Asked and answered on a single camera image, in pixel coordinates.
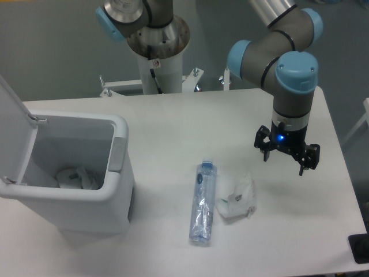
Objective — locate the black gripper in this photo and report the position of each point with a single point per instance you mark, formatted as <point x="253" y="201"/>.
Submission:
<point x="288" y="142"/>

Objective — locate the white plastic wrapper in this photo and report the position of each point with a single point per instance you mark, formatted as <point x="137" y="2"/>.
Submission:
<point x="236" y="197"/>

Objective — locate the clear plastic water bottle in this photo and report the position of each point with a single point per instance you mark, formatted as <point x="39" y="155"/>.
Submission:
<point x="202" y="210"/>

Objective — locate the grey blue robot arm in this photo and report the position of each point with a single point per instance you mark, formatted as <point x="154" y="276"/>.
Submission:
<point x="278" y="64"/>

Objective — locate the white trash inside can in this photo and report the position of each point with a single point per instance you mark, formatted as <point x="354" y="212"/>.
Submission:
<point x="76" y="178"/>

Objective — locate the white trash can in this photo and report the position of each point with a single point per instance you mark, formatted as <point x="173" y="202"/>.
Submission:
<point x="97" y="142"/>

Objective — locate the white trash can lid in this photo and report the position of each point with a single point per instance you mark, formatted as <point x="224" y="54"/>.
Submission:
<point x="18" y="134"/>

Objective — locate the black device at table edge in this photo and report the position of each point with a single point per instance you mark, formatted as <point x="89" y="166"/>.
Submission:
<point x="359" y="247"/>

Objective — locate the white frame at right edge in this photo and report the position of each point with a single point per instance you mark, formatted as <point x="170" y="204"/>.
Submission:
<point x="357" y="129"/>

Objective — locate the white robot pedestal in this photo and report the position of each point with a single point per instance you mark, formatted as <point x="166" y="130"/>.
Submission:
<point x="159" y="52"/>

